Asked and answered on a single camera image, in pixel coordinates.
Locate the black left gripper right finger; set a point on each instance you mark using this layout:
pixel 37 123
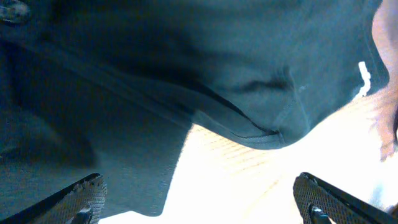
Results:
pixel 320 202

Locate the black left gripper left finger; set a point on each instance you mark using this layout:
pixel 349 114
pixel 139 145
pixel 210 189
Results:
pixel 79 203

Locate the black Sydrogen t-shirt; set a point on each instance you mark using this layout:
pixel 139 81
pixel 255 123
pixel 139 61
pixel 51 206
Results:
pixel 111 88

